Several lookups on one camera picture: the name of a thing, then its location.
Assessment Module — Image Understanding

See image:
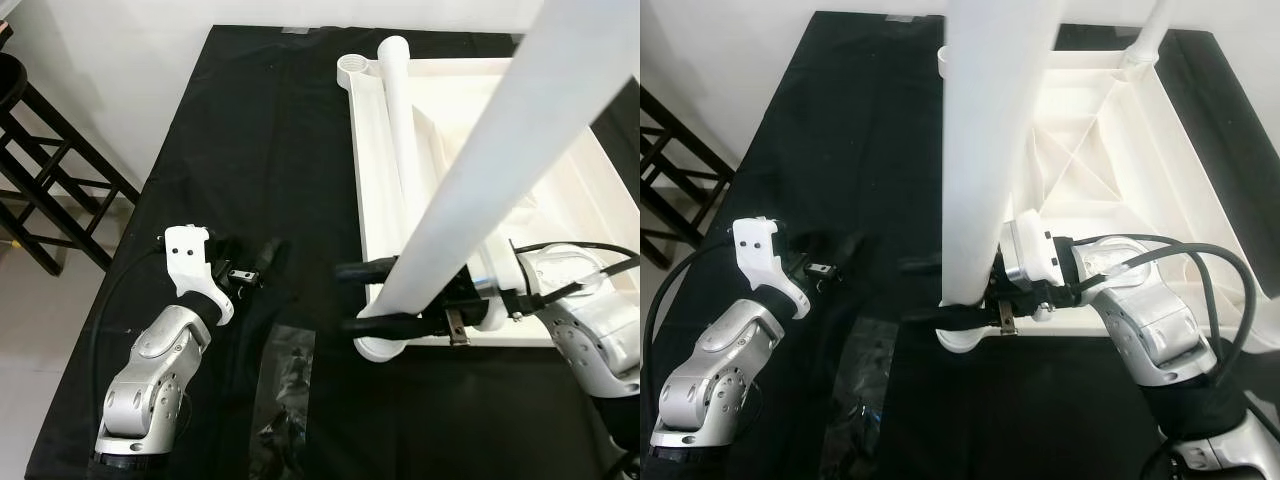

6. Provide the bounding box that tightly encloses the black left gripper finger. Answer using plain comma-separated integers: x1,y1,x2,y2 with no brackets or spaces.
828,232,866,283
250,238,289,289

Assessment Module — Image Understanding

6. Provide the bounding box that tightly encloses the white plastic children table top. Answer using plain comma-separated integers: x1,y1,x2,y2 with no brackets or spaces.
935,45,1280,354
338,55,641,364

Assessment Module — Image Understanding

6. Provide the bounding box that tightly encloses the crumpled clear tape patch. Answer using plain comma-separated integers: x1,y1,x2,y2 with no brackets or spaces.
838,320,898,443
253,325,317,463

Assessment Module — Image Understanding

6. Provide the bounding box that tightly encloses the black round stool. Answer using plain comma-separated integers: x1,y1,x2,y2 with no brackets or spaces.
0,50,140,277
640,85,738,270

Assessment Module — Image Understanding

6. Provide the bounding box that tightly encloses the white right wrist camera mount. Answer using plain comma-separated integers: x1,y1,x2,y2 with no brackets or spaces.
465,242,531,327
1000,210,1064,297

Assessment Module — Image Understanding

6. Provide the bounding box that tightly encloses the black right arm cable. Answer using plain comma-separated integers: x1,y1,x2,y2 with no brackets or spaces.
1058,232,1280,480
508,240,641,303

